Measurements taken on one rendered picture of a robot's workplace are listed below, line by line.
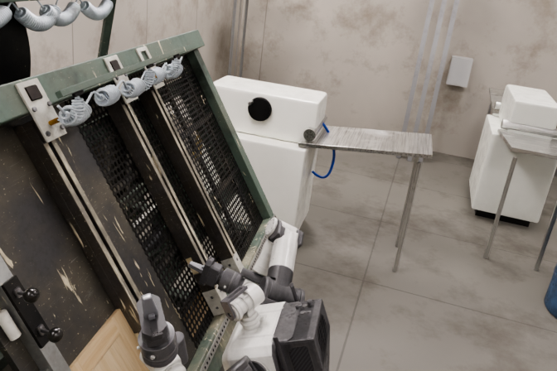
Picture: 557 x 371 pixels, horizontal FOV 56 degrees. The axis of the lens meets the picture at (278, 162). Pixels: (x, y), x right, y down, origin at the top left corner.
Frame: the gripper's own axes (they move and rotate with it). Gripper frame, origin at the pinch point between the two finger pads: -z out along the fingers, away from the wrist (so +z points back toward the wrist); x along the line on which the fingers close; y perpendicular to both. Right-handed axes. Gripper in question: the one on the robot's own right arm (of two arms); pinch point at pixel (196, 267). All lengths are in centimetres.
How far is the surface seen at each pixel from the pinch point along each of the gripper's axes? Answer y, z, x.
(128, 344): 37.8, -6.9, -11.6
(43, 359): 69, -20, 4
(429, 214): -375, 168, -87
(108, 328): 42.1, -13.9, -4.4
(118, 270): 31.1, -19.5, 9.0
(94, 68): -8, -62, 56
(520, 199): -383, 246, -34
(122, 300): 32.9, -14.8, -0.1
